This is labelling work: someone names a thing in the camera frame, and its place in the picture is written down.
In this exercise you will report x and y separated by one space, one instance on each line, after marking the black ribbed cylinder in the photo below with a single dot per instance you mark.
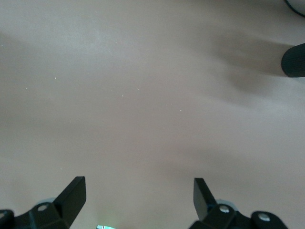
295 62

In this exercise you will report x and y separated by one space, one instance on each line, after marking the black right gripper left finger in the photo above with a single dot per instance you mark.
69 202

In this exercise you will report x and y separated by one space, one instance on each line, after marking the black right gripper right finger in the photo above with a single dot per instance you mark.
202 202

